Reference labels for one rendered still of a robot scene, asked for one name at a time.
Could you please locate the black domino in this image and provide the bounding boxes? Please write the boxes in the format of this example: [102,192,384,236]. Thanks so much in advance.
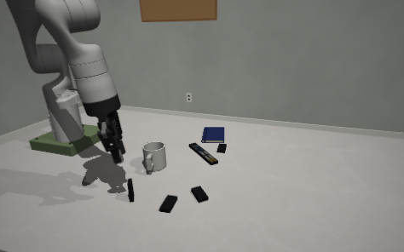
[196,148,210,158]
[159,195,177,213]
[203,154,218,165]
[189,143,202,152]
[217,144,227,153]
[191,186,209,203]
[127,178,134,203]

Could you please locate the dark blue book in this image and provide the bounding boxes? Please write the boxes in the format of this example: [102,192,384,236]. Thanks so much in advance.
[202,127,224,143]

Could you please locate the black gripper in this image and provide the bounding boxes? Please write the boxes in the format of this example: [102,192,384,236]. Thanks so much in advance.
[82,94,125,164]

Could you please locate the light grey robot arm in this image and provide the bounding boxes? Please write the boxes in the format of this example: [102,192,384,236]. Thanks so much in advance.
[5,0,117,142]

